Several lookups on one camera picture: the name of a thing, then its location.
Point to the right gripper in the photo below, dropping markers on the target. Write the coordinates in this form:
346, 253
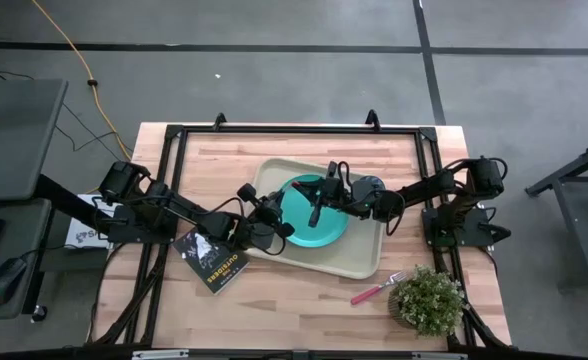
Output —
339, 195

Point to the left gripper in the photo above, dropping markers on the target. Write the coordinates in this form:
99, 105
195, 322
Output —
264, 230

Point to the teal round plate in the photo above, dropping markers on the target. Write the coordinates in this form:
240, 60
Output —
324, 232

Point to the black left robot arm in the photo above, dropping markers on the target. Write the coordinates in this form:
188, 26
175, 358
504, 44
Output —
174, 202

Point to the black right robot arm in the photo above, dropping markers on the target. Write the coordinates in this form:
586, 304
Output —
424, 192

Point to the beige plastic tray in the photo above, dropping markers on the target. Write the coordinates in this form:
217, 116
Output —
354, 255

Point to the black paperback book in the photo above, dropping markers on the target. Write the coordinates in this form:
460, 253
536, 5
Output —
214, 265

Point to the brown plant pot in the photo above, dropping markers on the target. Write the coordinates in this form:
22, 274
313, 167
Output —
394, 310

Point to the green artificial plant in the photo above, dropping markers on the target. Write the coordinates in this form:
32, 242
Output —
429, 300

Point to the white cardboard box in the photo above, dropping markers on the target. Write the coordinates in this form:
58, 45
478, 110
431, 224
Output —
81, 232

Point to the black desk caster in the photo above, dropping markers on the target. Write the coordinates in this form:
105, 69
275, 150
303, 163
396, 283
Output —
39, 313

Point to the black side table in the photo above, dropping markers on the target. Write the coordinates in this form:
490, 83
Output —
574, 167

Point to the grey lower desk shelf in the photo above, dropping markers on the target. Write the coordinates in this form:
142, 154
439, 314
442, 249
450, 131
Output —
19, 240

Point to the grey desk top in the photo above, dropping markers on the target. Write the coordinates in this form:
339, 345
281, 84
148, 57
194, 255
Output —
14, 140

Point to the black computer mouse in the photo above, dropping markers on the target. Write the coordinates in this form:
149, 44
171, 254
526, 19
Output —
6, 280

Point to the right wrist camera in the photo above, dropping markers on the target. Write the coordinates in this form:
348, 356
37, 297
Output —
332, 170

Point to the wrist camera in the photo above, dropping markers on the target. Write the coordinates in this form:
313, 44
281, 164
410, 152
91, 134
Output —
246, 192
332, 170

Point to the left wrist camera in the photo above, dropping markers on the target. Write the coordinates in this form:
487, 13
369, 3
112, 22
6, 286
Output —
246, 192

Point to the black aluminium frame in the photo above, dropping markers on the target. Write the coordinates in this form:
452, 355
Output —
299, 130

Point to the silver metal bracket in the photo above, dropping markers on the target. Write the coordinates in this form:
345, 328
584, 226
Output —
439, 356
160, 354

